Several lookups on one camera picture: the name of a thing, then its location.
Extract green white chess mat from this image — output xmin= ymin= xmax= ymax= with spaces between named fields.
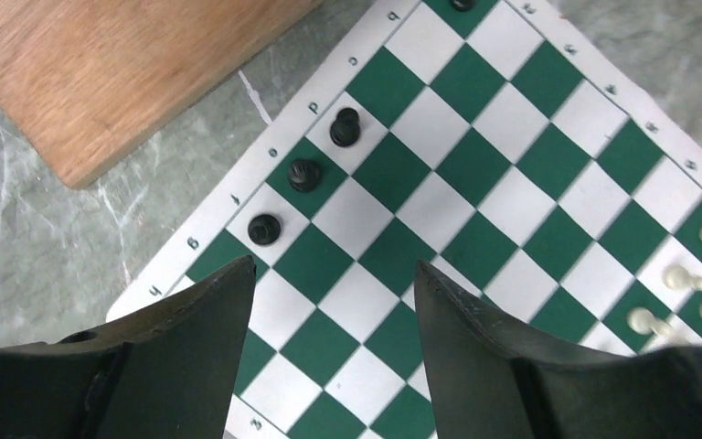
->
xmin=108 ymin=1 xmax=702 ymax=438

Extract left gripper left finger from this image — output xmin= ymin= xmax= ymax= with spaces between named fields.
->
xmin=0 ymin=256 xmax=256 ymax=438

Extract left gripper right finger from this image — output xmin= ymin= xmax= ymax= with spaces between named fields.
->
xmin=414 ymin=261 xmax=702 ymax=438

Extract wooden board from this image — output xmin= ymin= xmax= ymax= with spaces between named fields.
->
xmin=0 ymin=1 xmax=316 ymax=189

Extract black bishop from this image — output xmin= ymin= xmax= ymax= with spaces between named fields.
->
xmin=329 ymin=107 xmax=361 ymax=147

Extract black queen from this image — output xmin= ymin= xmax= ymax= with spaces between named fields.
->
xmin=287 ymin=158 xmax=323 ymax=192

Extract black rook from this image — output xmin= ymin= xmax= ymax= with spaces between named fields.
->
xmin=449 ymin=0 xmax=477 ymax=13

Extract black pawn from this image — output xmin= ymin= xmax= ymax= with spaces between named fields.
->
xmin=247 ymin=213 xmax=282 ymax=246

